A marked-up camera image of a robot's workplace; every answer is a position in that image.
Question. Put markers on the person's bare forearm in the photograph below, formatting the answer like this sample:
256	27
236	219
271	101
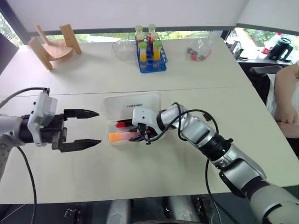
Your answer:
286	93

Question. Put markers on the tan-capped test tube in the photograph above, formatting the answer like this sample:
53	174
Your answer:
140	37
154	37

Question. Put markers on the green-capped orange liquid tube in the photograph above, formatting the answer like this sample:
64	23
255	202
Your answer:
143	52
157	50

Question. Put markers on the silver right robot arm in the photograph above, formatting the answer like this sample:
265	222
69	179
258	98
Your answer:
245	168

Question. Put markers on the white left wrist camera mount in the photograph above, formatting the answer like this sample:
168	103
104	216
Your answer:
43	109

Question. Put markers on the green-capped empty test tube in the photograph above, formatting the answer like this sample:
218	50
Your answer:
152	28
139	29

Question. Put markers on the person's white shirt torso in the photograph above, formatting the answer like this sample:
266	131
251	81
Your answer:
271	95

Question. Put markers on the clear plastic pencil case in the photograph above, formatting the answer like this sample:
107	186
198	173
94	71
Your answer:
130	102

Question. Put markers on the red can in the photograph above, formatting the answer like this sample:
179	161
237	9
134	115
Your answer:
266	49

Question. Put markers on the blue test tube rack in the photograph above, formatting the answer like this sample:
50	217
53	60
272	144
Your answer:
161	63

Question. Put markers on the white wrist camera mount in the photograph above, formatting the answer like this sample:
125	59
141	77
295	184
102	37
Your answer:
43	109
143	116

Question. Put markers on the black metal bracket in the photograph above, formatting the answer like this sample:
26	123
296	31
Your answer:
73	215

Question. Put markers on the black kettle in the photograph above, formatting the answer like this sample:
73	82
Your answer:
279	47

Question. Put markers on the clear glass bowl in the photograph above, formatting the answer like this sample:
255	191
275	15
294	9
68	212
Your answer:
123	50

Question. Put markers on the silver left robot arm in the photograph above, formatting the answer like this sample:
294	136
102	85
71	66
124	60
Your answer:
9	124

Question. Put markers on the grey rounded shape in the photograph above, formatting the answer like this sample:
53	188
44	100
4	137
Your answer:
119	211
181	208

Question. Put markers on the wooden curved stand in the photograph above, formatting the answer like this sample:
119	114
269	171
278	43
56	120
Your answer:
58	49

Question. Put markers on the clear plastic bag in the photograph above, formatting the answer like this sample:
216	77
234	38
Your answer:
199	51

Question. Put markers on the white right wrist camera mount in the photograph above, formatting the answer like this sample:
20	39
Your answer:
143	116

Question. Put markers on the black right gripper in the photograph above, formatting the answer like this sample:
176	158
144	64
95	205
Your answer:
147	132

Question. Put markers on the orange-capped pink marker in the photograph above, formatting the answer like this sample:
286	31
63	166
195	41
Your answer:
115	137

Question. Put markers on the black office chair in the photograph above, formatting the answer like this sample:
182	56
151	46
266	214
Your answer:
261	79

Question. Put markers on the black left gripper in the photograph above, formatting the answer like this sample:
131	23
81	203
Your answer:
54	130

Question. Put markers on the red marker with black body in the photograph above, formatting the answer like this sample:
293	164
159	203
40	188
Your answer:
121	124

